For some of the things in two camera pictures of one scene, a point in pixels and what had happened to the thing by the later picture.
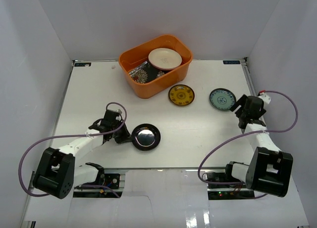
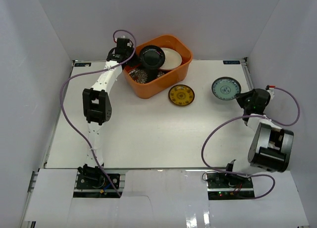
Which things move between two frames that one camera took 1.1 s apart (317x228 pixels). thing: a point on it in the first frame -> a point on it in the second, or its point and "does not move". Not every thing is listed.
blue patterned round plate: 222,99 -> 226,88
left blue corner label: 82,64 does not move
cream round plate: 165,58 does not move
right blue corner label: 231,62 does not move
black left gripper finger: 122,135 -> 134,62
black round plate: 146,137 -> 152,57
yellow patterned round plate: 181,95 does not move
